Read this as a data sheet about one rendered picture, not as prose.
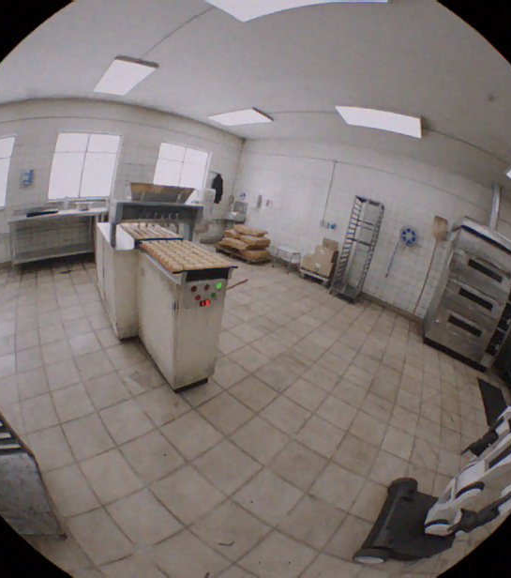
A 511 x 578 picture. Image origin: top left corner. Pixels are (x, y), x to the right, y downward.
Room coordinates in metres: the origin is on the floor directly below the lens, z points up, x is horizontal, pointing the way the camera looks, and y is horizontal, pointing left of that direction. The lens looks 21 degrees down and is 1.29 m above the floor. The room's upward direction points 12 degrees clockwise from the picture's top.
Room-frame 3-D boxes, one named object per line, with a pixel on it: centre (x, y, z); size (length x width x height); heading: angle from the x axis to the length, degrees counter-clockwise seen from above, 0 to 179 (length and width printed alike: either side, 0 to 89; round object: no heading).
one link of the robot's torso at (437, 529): (-0.01, -1.18, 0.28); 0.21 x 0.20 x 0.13; 55
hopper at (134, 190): (1.72, 0.90, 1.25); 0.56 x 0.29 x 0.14; 138
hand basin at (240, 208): (6.05, 0.83, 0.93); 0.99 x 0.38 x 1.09; 55
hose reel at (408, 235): (3.84, -2.52, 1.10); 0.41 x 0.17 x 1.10; 55
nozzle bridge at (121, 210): (1.72, 0.90, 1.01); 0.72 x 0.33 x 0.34; 138
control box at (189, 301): (1.14, 0.26, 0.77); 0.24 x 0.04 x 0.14; 138
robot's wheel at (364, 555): (-0.06, -0.81, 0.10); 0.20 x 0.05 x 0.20; 55
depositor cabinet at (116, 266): (2.04, 1.25, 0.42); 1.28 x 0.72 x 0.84; 48
